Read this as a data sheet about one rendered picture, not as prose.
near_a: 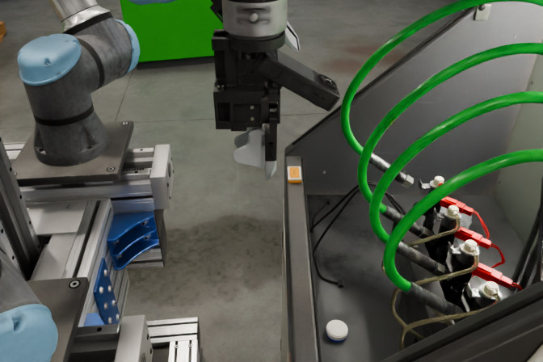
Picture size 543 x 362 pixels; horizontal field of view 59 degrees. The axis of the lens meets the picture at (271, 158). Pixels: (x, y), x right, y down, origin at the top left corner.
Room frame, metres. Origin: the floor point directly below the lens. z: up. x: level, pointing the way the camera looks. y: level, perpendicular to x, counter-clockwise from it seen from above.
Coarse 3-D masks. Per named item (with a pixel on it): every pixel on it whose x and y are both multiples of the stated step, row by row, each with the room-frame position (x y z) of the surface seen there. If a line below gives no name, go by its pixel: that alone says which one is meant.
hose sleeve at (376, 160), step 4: (372, 156) 0.67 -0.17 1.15; (376, 156) 0.68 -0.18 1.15; (372, 160) 0.67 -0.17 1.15; (376, 160) 0.67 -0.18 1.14; (380, 160) 0.67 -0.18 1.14; (372, 164) 0.67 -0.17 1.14; (376, 164) 0.67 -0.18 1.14; (380, 164) 0.67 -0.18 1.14; (384, 164) 0.67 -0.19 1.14; (388, 164) 0.67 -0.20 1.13; (380, 168) 0.67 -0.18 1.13; (384, 168) 0.67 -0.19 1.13; (384, 172) 0.67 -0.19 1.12; (400, 172) 0.67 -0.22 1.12; (396, 176) 0.67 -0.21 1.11; (400, 176) 0.67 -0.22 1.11; (404, 176) 0.67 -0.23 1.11; (396, 180) 0.67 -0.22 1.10; (400, 180) 0.67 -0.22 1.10; (404, 180) 0.67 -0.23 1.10
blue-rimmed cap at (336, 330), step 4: (336, 320) 0.58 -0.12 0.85; (328, 324) 0.57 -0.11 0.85; (332, 324) 0.57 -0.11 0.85; (336, 324) 0.57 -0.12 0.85; (340, 324) 0.57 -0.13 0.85; (344, 324) 0.57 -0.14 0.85; (328, 328) 0.56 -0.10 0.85; (332, 328) 0.56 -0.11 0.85; (336, 328) 0.56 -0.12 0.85; (340, 328) 0.56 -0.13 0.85; (344, 328) 0.56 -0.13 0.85; (328, 332) 0.56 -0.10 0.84; (332, 332) 0.55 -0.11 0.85; (336, 332) 0.55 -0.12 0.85; (340, 332) 0.55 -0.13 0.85; (344, 332) 0.55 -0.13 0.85; (328, 336) 0.55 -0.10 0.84; (332, 336) 0.55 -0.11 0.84; (336, 336) 0.55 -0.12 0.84; (340, 336) 0.55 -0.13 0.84; (344, 336) 0.55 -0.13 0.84; (332, 340) 0.55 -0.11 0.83; (336, 340) 0.55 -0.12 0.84; (340, 340) 0.55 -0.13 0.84
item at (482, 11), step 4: (484, 4) 0.98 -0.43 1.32; (488, 4) 0.99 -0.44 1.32; (476, 8) 0.99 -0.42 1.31; (480, 8) 0.98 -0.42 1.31; (484, 8) 0.98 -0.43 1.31; (488, 8) 0.98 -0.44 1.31; (476, 12) 0.98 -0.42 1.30; (480, 12) 0.98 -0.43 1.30; (484, 12) 0.98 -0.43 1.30; (488, 12) 0.98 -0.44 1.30; (476, 16) 0.98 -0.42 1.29; (480, 16) 0.98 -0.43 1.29; (484, 16) 0.98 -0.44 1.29; (488, 16) 0.98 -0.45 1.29
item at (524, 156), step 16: (496, 160) 0.43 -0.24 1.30; (512, 160) 0.43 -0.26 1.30; (528, 160) 0.43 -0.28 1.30; (464, 176) 0.43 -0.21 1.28; (480, 176) 0.43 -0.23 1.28; (432, 192) 0.44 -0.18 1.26; (448, 192) 0.43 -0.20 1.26; (416, 208) 0.43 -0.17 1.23; (400, 224) 0.43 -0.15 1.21; (400, 240) 0.43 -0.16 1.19; (384, 256) 0.43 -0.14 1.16; (400, 288) 0.43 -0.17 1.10; (416, 288) 0.43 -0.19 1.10; (432, 304) 0.43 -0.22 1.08; (448, 304) 0.43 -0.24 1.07
